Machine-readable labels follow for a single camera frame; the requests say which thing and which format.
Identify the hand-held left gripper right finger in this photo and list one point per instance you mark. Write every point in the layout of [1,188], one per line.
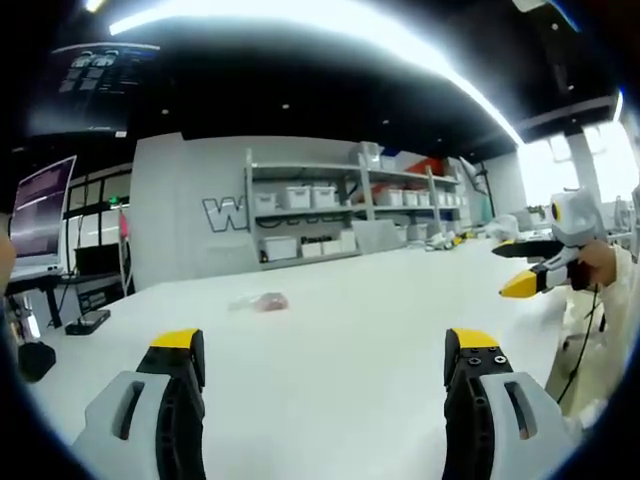
[492,400]

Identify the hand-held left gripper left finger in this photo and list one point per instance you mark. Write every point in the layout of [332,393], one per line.
[150,400]

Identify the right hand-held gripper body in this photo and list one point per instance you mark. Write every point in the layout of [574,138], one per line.
[575,220]

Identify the clear resealable bag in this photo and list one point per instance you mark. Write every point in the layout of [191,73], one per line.
[260,301]

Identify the person's right hand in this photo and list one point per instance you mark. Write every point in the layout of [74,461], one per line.
[596,262]

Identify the black box device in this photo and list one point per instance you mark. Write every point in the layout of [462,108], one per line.
[88,321]

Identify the black round object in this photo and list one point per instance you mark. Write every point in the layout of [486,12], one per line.
[35,361]

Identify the grey flat panel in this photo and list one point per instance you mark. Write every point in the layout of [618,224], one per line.
[377,236]

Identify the black desk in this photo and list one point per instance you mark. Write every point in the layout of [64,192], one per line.
[40,295]

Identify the pink hanging object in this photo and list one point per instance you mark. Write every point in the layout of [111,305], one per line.
[123,226]

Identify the grey metal shelving unit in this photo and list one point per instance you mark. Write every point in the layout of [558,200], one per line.
[350,205]

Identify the white storage bin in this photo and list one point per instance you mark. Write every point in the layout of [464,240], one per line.
[264,200]
[324,196]
[279,248]
[296,197]

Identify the computer monitor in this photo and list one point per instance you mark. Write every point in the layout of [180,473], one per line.
[39,210]

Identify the dark wall poster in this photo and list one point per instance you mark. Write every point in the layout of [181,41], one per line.
[90,85]

